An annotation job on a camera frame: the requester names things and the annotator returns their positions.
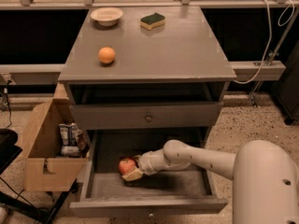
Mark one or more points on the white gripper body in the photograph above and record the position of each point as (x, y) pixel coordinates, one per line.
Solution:
(145, 163)

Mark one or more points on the red apple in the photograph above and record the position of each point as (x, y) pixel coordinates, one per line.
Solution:
(126, 165)

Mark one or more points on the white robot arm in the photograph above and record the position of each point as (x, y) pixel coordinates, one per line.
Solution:
(265, 178)

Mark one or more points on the open grey lower drawer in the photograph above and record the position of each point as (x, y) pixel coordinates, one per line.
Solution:
(105, 194)

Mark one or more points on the closed grey drawer with knob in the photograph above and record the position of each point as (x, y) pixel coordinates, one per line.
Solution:
(145, 116)

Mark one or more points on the grey drawer cabinet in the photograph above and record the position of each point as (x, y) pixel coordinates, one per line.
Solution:
(143, 92)

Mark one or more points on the snack packets in box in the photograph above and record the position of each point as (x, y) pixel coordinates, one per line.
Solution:
(73, 140)

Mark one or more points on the cardboard box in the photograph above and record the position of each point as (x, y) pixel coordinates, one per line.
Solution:
(45, 169)

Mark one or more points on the orange fruit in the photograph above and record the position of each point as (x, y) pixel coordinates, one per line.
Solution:
(106, 55)

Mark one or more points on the black stand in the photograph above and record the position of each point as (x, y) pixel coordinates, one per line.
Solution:
(12, 192)

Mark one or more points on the green yellow sponge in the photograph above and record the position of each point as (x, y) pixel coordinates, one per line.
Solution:
(152, 21)

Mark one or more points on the white bowl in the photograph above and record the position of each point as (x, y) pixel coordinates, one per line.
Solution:
(107, 16)

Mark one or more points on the metal railing frame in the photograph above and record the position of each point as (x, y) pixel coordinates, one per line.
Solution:
(194, 53)

